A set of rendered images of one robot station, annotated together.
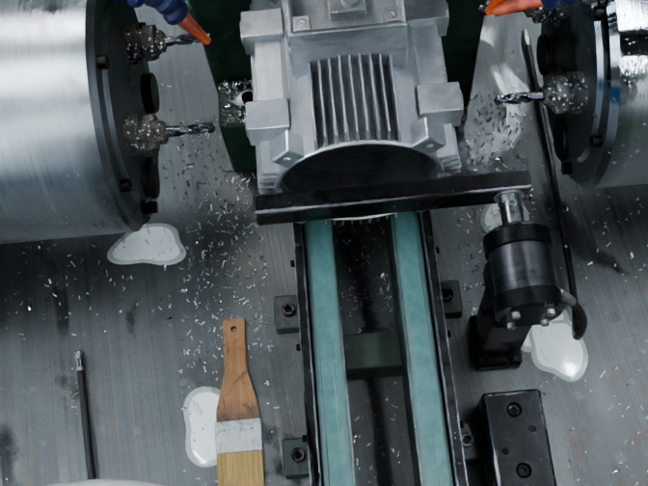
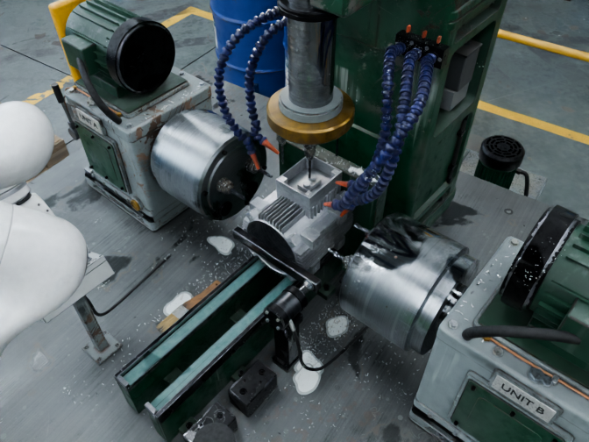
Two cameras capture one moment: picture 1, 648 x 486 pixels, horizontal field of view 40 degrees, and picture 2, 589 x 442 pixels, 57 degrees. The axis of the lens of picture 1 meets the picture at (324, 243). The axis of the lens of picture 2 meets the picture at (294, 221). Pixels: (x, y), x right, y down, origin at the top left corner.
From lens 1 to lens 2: 0.67 m
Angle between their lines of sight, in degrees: 28
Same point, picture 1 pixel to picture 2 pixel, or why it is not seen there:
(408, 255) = (276, 292)
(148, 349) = (188, 270)
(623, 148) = (345, 288)
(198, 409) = (181, 297)
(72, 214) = (186, 191)
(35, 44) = (211, 136)
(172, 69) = not seen: hidden behind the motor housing
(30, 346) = (160, 243)
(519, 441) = (251, 381)
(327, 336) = (226, 293)
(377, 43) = (301, 201)
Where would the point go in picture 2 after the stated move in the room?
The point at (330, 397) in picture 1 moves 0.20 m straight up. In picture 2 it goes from (207, 309) to (195, 253)
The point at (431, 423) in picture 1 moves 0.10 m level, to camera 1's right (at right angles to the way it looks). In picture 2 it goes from (225, 341) to (259, 366)
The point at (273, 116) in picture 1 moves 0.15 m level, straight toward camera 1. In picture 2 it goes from (259, 204) to (219, 245)
